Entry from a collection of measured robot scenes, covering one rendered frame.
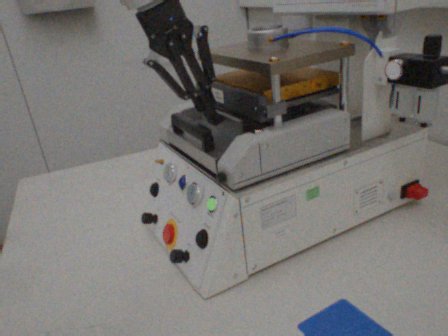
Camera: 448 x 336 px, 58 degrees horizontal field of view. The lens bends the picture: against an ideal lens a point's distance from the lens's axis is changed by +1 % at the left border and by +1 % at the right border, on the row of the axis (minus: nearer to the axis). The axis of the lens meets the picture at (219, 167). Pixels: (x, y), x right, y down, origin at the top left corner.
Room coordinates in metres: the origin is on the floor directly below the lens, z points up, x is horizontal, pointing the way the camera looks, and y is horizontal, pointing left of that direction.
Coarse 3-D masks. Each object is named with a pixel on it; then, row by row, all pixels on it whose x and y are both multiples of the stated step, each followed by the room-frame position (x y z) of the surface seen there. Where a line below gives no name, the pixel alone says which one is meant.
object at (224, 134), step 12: (204, 120) 0.81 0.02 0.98; (228, 120) 0.71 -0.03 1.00; (240, 120) 0.68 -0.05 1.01; (168, 132) 0.81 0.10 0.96; (180, 132) 0.78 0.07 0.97; (216, 132) 0.75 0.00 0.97; (228, 132) 0.72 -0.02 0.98; (240, 132) 0.68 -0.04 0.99; (180, 144) 0.75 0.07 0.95; (192, 144) 0.70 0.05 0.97; (216, 144) 0.69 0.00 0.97; (228, 144) 0.68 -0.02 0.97; (192, 156) 0.71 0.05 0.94; (204, 156) 0.66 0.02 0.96; (216, 156) 0.63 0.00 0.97; (216, 168) 0.62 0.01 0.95
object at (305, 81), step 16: (224, 80) 0.80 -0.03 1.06; (240, 80) 0.78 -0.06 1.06; (256, 80) 0.76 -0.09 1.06; (288, 80) 0.73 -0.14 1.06; (304, 80) 0.72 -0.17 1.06; (320, 80) 0.73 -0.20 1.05; (336, 80) 0.74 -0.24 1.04; (288, 96) 0.70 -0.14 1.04; (304, 96) 0.71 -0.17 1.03; (320, 96) 0.73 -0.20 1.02
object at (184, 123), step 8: (176, 112) 0.79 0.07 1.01; (176, 120) 0.76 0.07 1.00; (184, 120) 0.73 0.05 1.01; (192, 120) 0.72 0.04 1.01; (176, 128) 0.78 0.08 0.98; (184, 128) 0.72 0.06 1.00; (192, 128) 0.69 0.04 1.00; (200, 128) 0.67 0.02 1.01; (208, 128) 0.66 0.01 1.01; (200, 136) 0.66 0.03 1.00; (208, 136) 0.66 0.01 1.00; (208, 144) 0.65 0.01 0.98
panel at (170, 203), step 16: (160, 160) 0.82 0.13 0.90; (176, 160) 0.77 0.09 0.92; (160, 176) 0.81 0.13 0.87; (176, 176) 0.75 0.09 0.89; (192, 176) 0.69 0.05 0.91; (160, 192) 0.78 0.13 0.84; (176, 192) 0.72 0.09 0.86; (208, 192) 0.63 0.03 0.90; (224, 192) 0.59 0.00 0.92; (160, 208) 0.76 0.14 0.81; (176, 208) 0.70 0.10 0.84; (192, 208) 0.65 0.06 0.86; (160, 224) 0.74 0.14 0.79; (176, 224) 0.68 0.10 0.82; (192, 224) 0.64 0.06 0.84; (208, 224) 0.59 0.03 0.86; (160, 240) 0.72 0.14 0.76; (176, 240) 0.66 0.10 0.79; (192, 240) 0.62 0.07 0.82; (208, 240) 0.58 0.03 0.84; (192, 256) 0.60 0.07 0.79; (208, 256) 0.56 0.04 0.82; (192, 272) 0.58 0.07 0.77
